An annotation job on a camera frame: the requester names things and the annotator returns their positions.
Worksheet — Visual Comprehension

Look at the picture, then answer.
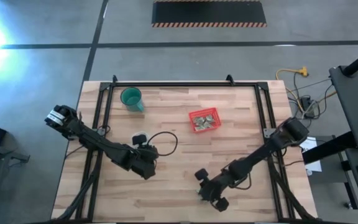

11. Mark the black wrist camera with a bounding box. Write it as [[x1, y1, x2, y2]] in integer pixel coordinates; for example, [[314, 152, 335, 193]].
[[131, 133, 148, 146], [194, 167, 210, 182]]

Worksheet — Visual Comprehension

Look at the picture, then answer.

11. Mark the yellow extension cord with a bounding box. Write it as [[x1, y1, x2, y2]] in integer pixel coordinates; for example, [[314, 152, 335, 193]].
[[275, 65, 310, 113]]

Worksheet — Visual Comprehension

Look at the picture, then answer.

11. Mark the black power strip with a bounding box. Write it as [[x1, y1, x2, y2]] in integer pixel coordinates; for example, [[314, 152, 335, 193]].
[[300, 95, 316, 118]]

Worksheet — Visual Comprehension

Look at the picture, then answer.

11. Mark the orange plastic basket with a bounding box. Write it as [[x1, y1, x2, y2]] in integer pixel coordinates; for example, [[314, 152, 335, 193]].
[[188, 107, 223, 134]]

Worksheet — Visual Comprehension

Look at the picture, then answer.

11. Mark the black aluminium table frame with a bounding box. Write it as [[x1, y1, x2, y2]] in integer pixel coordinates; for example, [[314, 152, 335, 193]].
[[53, 74, 315, 223]]

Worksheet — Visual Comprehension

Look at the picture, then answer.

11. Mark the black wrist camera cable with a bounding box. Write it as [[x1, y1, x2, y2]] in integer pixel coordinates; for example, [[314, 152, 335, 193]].
[[147, 131, 179, 157]]

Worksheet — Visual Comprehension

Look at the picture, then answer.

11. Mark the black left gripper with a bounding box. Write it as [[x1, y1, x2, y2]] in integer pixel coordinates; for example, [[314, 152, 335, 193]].
[[113, 146, 160, 180]]

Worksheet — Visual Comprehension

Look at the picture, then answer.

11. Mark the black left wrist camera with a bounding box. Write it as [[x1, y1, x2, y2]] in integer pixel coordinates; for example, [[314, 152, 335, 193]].
[[131, 133, 148, 146]]

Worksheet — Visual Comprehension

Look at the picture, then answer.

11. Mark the grey equipment stand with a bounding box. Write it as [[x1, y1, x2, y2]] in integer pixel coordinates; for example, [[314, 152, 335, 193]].
[[0, 139, 30, 224]]

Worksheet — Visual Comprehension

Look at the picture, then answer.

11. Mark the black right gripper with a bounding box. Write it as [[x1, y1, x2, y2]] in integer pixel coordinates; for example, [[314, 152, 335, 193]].
[[198, 174, 234, 213]]

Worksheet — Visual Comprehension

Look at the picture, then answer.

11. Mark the white paper sheet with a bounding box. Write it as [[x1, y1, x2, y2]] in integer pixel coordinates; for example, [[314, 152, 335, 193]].
[[297, 136, 323, 174]]

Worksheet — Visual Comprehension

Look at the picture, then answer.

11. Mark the teal plastic cup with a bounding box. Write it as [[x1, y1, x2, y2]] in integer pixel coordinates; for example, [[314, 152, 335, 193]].
[[119, 86, 145, 113]]

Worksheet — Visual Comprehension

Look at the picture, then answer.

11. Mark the black desk support bar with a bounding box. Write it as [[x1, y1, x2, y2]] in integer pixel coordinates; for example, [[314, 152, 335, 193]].
[[302, 130, 358, 165]]

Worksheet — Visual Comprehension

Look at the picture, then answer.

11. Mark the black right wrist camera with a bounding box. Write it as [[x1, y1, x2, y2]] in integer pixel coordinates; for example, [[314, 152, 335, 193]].
[[194, 167, 210, 182]]

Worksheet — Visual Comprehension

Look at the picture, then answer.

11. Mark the hazard-striped black floor mat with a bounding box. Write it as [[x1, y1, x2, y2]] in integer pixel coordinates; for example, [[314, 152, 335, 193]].
[[151, 0, 268, 28]]

